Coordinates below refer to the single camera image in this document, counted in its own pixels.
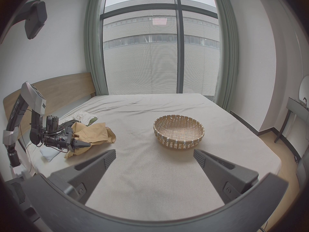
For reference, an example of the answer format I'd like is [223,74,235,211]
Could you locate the grey-green curtain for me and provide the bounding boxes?
[210,0,240,111]
[83,0,109,97]

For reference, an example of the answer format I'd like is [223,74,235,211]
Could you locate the black garment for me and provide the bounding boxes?
[59,120,76,131]

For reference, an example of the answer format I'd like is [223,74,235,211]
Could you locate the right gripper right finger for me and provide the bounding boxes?
[193,149,259,204]

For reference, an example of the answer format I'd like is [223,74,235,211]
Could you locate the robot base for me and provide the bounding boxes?
[4,164,41,225]

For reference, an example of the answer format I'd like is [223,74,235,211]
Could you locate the pale blue garment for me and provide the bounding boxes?
[40,146,62,163]

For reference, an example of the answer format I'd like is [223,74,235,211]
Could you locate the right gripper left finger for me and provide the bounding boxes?
[49,149,116,205]

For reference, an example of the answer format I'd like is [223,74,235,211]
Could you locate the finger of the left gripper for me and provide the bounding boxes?
[73,140,91,150]

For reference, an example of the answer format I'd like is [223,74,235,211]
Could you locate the white garment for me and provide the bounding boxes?
[61,111,97,125]

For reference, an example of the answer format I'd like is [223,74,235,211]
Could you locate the window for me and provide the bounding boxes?
[103,0,220,97]

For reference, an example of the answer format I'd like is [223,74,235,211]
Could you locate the bed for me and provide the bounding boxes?
[3,72,282,220]

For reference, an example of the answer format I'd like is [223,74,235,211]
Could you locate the tan shorts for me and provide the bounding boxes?
[64,122,116,159]

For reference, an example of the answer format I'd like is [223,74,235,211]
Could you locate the round woven basket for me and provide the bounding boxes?
[154,115,205,150]

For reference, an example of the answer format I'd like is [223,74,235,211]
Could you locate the grey small table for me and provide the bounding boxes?
[274,97,309,144]

